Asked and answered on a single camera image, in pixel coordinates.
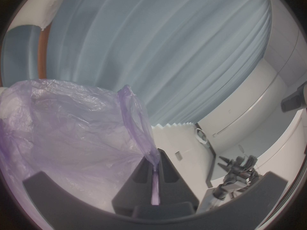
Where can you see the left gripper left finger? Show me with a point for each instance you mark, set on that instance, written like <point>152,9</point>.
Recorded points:
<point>134,188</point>

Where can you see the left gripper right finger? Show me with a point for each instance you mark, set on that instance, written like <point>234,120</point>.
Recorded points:
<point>175,188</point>

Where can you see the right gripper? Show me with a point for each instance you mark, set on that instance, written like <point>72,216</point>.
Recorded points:
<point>236,174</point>

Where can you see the purple plastic bag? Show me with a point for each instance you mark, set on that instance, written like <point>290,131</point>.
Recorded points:
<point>72,133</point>

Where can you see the blue-green curtain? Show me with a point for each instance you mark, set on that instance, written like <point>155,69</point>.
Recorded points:
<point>156,44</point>

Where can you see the white wooden chair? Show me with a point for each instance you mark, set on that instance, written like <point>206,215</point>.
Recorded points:
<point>31,8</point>

